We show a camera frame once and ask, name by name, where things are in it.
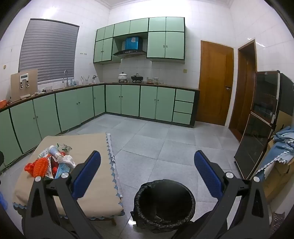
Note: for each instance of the green cabinet drawer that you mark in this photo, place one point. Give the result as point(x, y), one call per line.
point(185, 95)
point(182, 118)
point(183, 107)

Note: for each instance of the white tissue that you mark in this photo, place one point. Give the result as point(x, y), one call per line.
point(66, 160)

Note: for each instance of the grey perforated panel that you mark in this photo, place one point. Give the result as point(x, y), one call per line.
point(278, 220)

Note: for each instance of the blue box on hood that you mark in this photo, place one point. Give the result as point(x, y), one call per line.
point(132, 43)

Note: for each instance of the chrome sink faucet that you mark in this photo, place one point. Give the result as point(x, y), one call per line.
point(66, 78)

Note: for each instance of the black glass-door cabinet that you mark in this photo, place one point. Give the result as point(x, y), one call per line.
point(259, 128)

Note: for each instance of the clear plastic container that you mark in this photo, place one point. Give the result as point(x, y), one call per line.
point(48, 89)

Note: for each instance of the white printed wrapper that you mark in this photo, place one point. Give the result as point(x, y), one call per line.
point(42, 154)

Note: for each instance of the grey window blind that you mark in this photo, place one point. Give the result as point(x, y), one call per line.
point(50, 50)

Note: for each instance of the blue green bottles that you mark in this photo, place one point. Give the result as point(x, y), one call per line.
point(74, 82)

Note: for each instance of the red plastic wrapper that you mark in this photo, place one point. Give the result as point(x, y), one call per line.
point(28, 167)

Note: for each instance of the black lidded wok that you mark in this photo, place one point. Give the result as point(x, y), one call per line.
point(137, 78)

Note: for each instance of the crumpled counter cloth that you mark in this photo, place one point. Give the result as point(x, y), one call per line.
point(40, 92)

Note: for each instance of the closed wooden door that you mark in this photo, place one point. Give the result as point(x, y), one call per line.
point(213, 85)

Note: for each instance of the wooden door in dark frame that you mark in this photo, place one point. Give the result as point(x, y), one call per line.
point(243, 92)

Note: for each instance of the orange plastic basket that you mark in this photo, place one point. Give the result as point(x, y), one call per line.
point(4, 104)

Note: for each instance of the stack of bowls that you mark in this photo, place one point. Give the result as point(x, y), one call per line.
point(145, 80)

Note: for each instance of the red packet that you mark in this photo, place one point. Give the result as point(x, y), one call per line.
point(54, 171)

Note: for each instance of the blue plastic bag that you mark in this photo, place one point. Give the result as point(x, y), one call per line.
point(2, 200)

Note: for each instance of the table with beige cloth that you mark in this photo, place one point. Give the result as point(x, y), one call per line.
point(103, 190)

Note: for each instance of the green wall cabinets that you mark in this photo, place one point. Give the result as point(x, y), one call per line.
point(165, 43)

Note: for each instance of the green base cabinets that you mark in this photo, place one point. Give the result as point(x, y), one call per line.
point(128, 98)

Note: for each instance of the utensil holder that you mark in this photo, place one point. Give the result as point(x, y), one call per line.
point(85, 81)

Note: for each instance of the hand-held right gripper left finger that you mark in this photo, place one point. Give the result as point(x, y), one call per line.
point(86, 177)

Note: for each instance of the clear plastic bag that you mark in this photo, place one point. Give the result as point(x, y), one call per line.
point(65, 148)

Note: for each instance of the cardboard box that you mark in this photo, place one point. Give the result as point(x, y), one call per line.
point(278, 181)

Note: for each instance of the light blue scalloped cloth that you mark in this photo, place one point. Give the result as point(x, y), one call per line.
point(282, 142)

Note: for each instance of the round bin with black liner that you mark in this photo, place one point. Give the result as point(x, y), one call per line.
point(165, 202)

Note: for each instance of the light blue packet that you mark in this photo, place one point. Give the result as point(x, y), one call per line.
point(60, 171)

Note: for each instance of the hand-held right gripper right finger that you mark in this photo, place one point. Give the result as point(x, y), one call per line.
point(207, 174)

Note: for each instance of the white lidded pot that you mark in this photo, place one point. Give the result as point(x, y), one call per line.
point(123, 77)

